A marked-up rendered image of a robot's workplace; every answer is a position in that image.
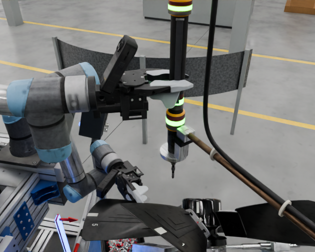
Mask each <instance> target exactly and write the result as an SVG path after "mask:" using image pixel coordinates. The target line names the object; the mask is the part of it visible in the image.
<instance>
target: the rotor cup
mask: <svg viewBox="0 0 315 252"><path fill-rule="evenodd" d="M197 202H199V213H197ZM219 203H220V210H222V202H221V200H220V199H219V198H184V199H182V208H183V209H185V210H187V209H191V210H193V212H194V213H195V214H196V215H197V217H198V218H202V220H203V221H202V223H203V224H204V225H205V227H206V228H207V229H208V231H209V232H210V236H209V237H207V247H220V246H225V245H227V244H228V243H227V238H226V237H225V236H222V235H218V228H219V227H221V224H220V221H219V219H218V216H217V213H216V212H218V211H219Z"/></svg>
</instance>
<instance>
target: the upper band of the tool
mask: <svg viewBox="0 0 315 252"><path fill-rule="evenodd" d="M169 1H172V2H190V1H192V0H169ZM168 5H170V4H168ZM191 5H192V4H191ZM191 5H188V6H174V5H170V6H173V7H189V6H191ZM169 10H170V11H174V12H187V11H190V10H192V9H190V10H186V11H176V10H171V9H169ZM170 15H171V16H174V17H186V16H189V15H172V14H170Z"/></svg>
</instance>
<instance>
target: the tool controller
mask: <svg viewBox="0 0 315 252"><path fill-rule="evenodd" d="M108 115H109V113H102V114H100V118H94V113H93V110H91V109H90V110H89V111H88V112H81V118H80V125H79V133H78V135H80V136H84V137H88V138H93V139H99V140H100V139H101V137H102V135H103V132H106V133H107V132H108V128H109V123H106V122H107V118H108Z"/></svg>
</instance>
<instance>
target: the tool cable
mask: <svg viewBox="0 0 315 252"><path fill-rule="evenodd" d="M217 8H218V0H212V3H211V13H210V23H209V34H208V44H207V55H206V66H205V78H204V90H203V123H204V129H205V132H206V135H207V137H208V139H209V141H210V143H211V144H212V146H213V149H212V150H211V152H210V156H209V157H210V159H211V160H212V161H215V159H213V156H214V154H215V153H218V154H220V155H221V156H222V157H223V158H224V159H225V160H226V161H227V162H229V163H230V164H231V165H232V166H233V167H234V168H236V169H237V170H238V171H239V172H240V173H242V174H243V175H244V176H245V177H247V178H248V179H249V180H250V181H251V182H253V183H254V184H255V185H256V186H258V187H259V188H260V189H262V190H263V191H264V192H265V193H267V194H268V195H269V196H270V197H272V198H273V199H274V200H275V201H277V202H278V203H279V204H280V205H282V206H281V208H280V210H279V212H278V215H279V216H281V217H283V216H284V215H283V212H284V210H285V209H287V210H288V211H289V212H291V213H292V214H293V215H295V216H296V217H297V218H298V219H300V220H301V221H302V222H304V223H305V224H306V225H307V226H309V227H310V228H311V229H313V230H314V231H315V223H314V222H313V221H311V220H310V219H309V218H307V217H306V216H305V215H303V214H302V213H301V212H299V211H298V210H297V209H295V208H294V207H293V206H291V205H292V202H291V201H290V200H287V201H285V200H284V199H282V198H281V197H280V196H278V195H277V194H276V193H275V192H273V191H272V190H271V189H269V188H268V187H267V186H265V185H264V184H263V183H262V182H260V181H259V180H258V179H256V178H255V177H254V176H253V175H251V174H250V173H249V172H248V171H246V170H245V169H244V168H242V167H241V166H240V165H239V164H238V163H236V162H235V161H234V160H233V159H232V158H230V157H229V156H228V155H227V154H226V153H225V152H224V151H223V150H222V149H221V148H220V147H219V146H218V144H217V143H216V142H215V140H214V139H213V137H212V134H211V132H210V128H209V122H208V98H209V85H210V75H211V65H212V55H213V45H214V36H215V26H216V17H217Z"/></svg>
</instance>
